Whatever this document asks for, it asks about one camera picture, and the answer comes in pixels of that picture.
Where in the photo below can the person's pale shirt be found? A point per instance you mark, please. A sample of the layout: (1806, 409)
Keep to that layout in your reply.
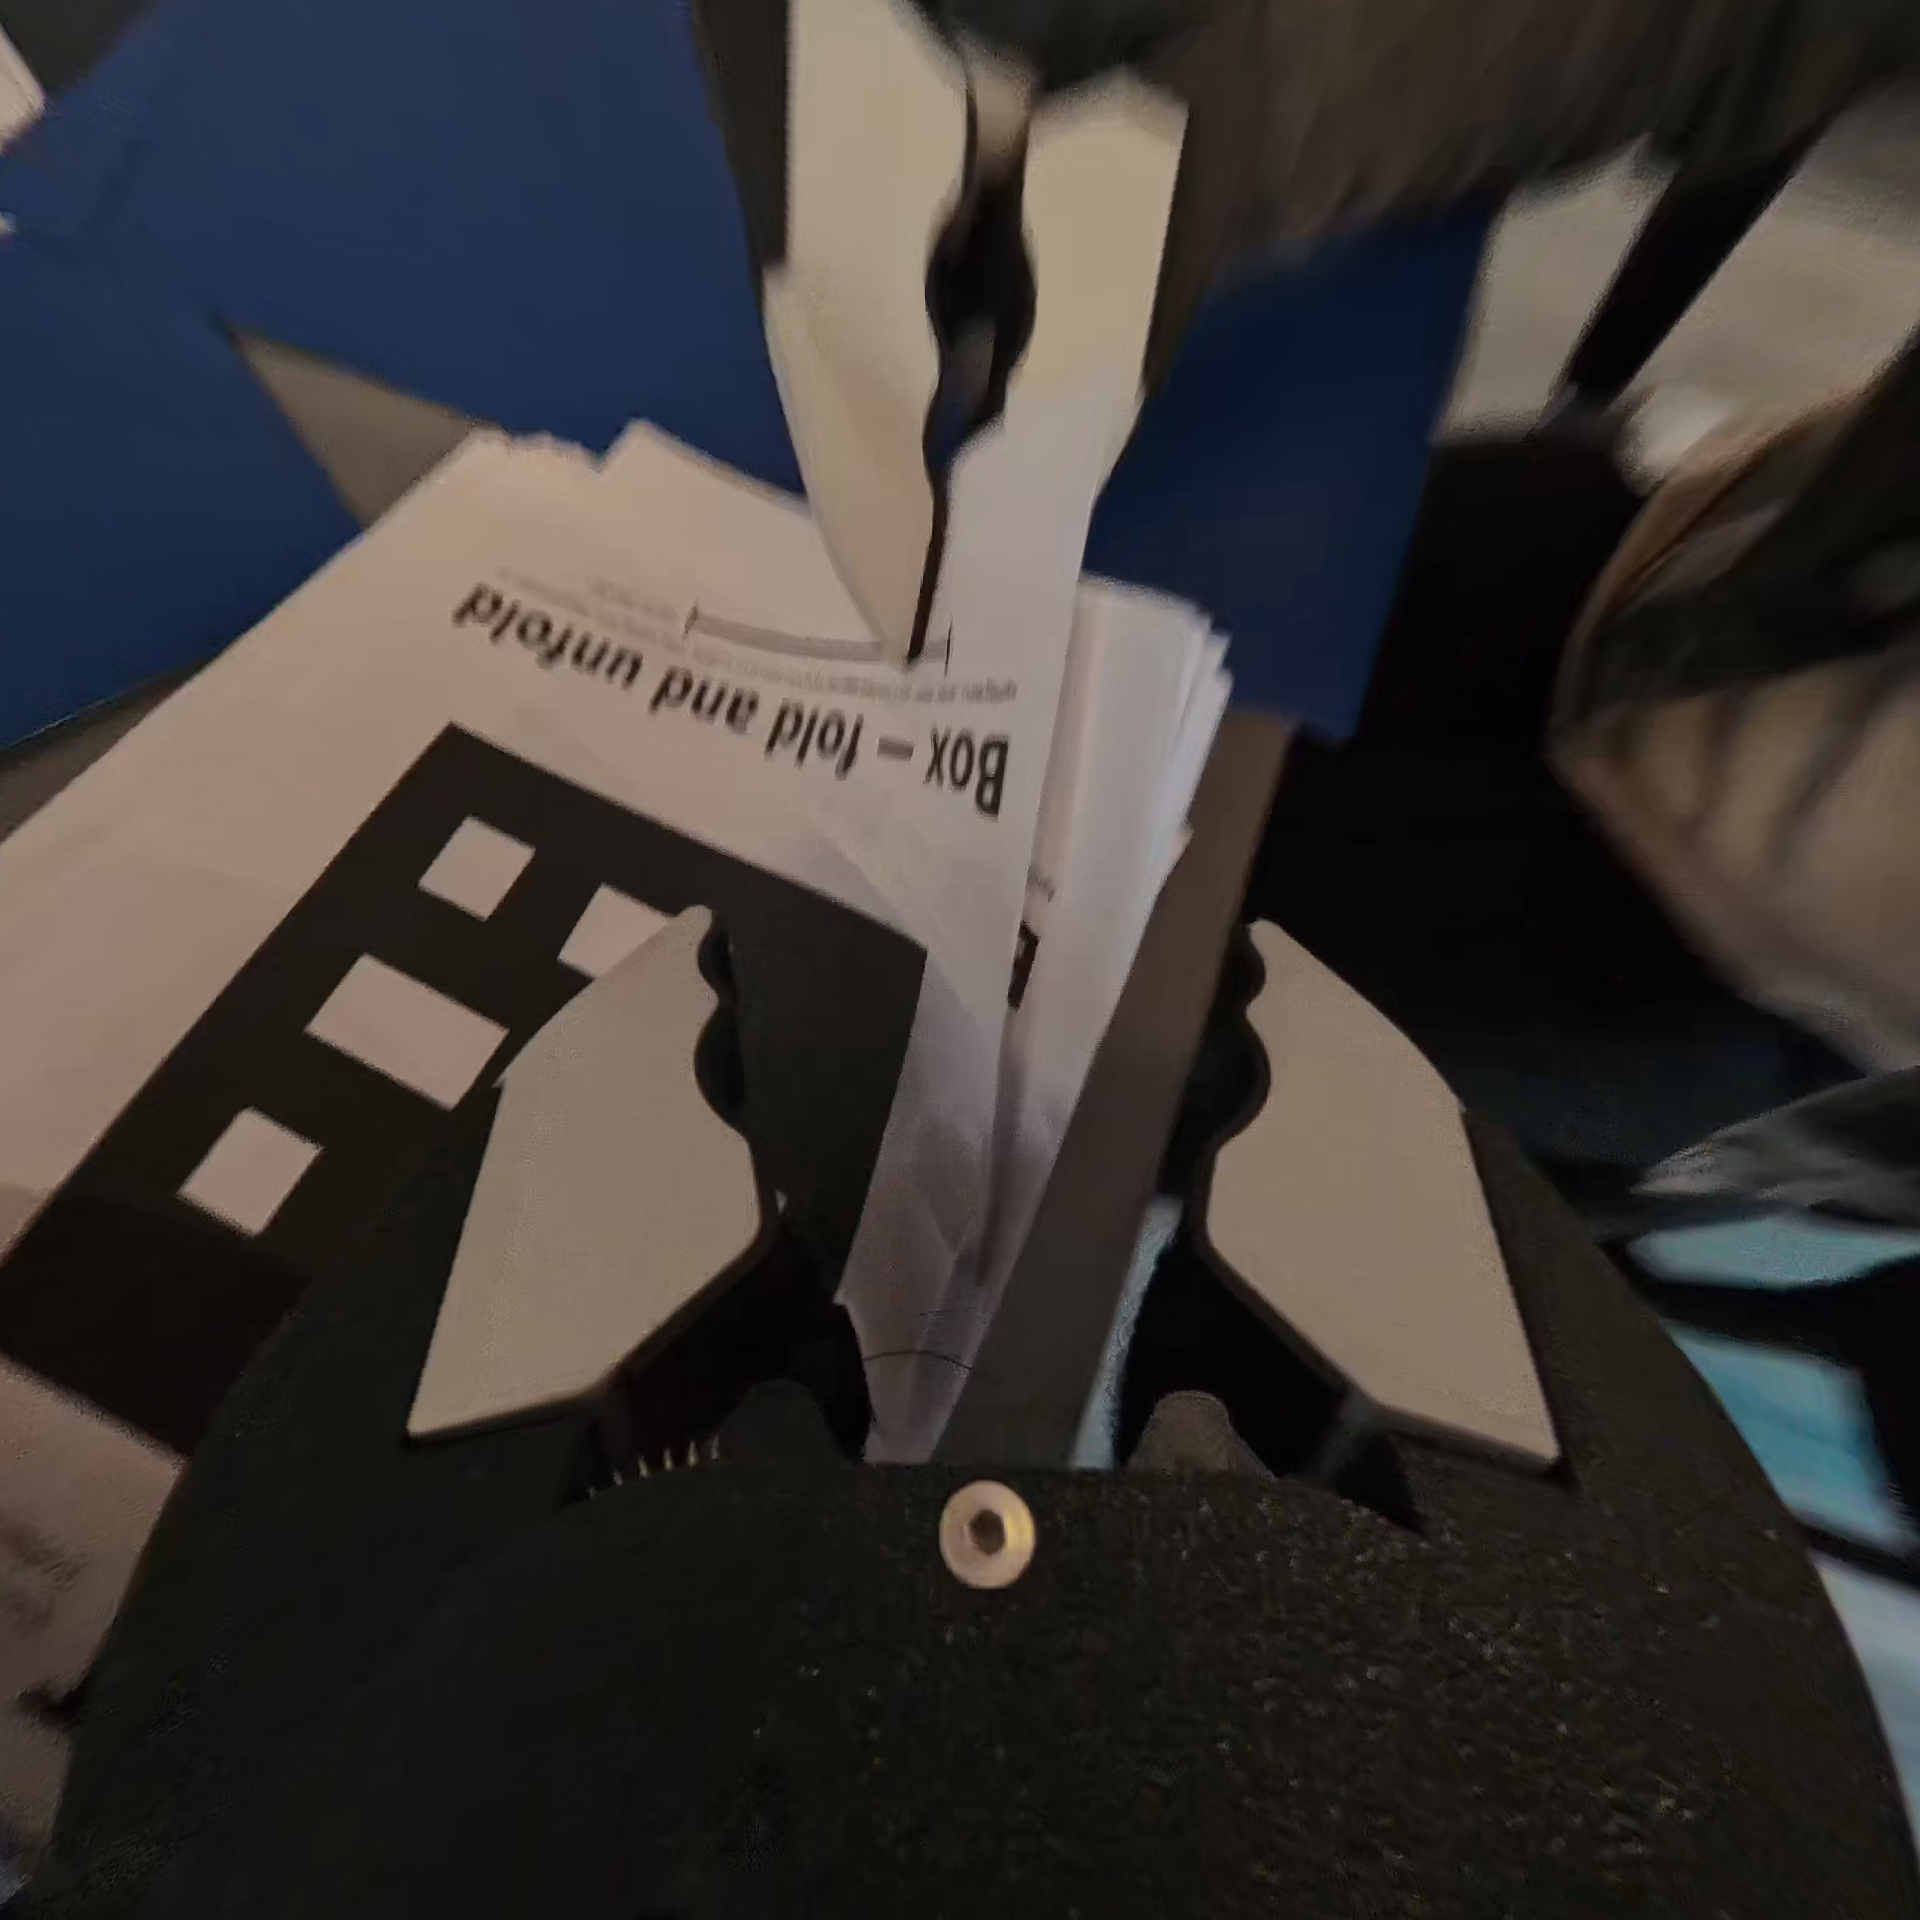
(1681, 838)

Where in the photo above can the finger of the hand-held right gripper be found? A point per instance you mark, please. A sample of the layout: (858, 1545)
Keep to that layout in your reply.
(1095, 269)
(855, 299)

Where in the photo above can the thin bundle of paper pages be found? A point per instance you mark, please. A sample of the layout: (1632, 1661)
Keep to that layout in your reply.
(1110, 838)

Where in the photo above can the open blue paper folder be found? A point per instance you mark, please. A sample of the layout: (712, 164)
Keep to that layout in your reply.
(135, 494)

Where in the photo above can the black metal chair frame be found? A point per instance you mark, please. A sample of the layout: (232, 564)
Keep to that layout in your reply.
(1664, 284)

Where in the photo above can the stack of printed marker sheets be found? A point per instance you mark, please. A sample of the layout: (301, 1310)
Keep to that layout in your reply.
(452, 675)

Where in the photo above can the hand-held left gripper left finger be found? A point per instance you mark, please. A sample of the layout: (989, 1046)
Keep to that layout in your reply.
(599, 1185)

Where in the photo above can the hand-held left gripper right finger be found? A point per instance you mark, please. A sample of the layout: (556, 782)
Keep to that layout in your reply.
(1359, 1200)

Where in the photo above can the blue cardboard sheets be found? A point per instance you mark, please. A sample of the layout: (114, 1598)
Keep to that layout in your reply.
(345, 435)

